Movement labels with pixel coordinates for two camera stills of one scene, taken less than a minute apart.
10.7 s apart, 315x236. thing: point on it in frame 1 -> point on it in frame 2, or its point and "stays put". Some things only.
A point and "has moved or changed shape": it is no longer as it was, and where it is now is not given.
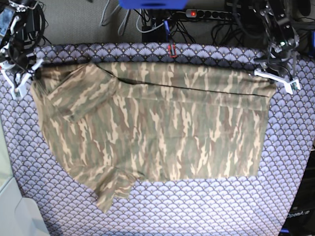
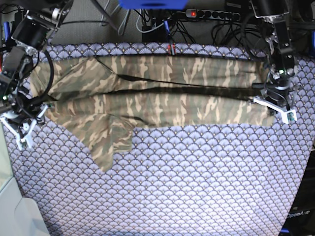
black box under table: (157, 35) stays put
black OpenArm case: (301, 220) stays put
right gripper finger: (289, 83) -> (284, 112)
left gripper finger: (18, 92) -> (26, 135)
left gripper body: (17, 56) -> (19, 109)
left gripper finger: (11, 73) -> (12, 132)
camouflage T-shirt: (118, 125) has moved or changed shape
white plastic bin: (19, 216) stays put
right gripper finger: (264, 60) -> (258, 85)
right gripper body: (279, 52) -> (278, 80)
